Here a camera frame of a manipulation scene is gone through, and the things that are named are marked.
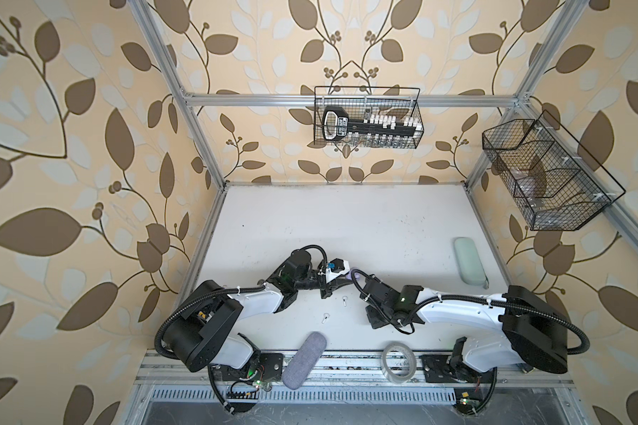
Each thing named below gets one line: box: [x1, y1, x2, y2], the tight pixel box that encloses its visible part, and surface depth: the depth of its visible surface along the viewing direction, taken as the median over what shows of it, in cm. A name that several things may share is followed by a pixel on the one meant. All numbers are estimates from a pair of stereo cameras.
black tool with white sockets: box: [321, 105, 423, 143], surface depth 84 cm
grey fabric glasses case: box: [281, 331, 327, 391], surface depth 74 cm
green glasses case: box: [453, 236, 491, 290], surface depth 94 cm
